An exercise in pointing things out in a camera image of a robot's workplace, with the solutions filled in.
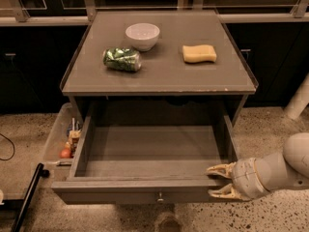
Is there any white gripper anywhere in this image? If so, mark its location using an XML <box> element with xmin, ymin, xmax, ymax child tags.
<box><xmin>206</xmin><ymin>158</ymin><xmax>269</xmax><ymax>201</ymax></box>

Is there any grey top drawer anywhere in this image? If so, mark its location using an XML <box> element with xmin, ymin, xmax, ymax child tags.
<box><xmin>52</xmin><ymin>101</ymin><xmax>239</xmax><ymax>204</ymax></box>

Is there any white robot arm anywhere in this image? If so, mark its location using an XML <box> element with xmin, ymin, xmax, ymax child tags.
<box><xmin>206</xmin><ymin>132</ymin><xmax>309</xmax><ymax>201</ymax></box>

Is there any grey drawer cabinet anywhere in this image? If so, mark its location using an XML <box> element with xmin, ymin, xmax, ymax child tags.
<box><xmin>61</xmin><ymin>10</ymin><xmax>258</xmax><ymax>120</ymax></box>

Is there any yellow sponge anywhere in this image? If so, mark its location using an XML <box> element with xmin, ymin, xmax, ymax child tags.
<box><xmin>183</xmin><ymin>44</ymin><xmax>217</xmax><ymax>63</ymax></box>

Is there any brown snack box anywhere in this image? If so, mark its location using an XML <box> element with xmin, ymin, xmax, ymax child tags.
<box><xmin>69</xmin><ymin>130</ymin><xmax>81</xmax><ymax>152</ymax></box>

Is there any crushed green can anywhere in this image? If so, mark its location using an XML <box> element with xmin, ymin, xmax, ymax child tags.
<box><xmin>102</xmin><ymin>47</ymin><xmax>141</xmax><ymax>72</ymax></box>

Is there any orange round fruit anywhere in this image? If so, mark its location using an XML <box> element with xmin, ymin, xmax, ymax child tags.
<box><xmin>60</xmin><ymin>148</ymin><xmax>71</xmax><ymax>159</ymax></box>

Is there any white bowl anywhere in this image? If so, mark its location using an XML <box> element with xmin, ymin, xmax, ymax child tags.
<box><xmin>126</xmin><ymin>23</ymin><xmax>160</xmax><ymax>51</ymax></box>

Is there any clear plastic bin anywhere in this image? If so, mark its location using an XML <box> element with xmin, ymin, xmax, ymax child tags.
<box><xmin>42</xmin><ymin>102</ymin><xmax>82</xmax><ymax>166</ymax></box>

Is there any black pole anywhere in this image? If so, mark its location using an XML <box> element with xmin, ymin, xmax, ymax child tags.
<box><xmin>11</xmin><ymin>163</ymin><xmax>49</xmax><ymax>232</ymax></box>

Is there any black cable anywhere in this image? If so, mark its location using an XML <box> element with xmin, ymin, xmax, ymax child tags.
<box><xmin>0</xmin><ymin>132</ymin><xmax>16</xmax><ymax>161</ymax></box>

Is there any metal railing frame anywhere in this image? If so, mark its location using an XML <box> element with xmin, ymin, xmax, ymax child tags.
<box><xmin>0</xmin><ymin>0</ymin><xmax>309</xmax><ymax>24</ymax></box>

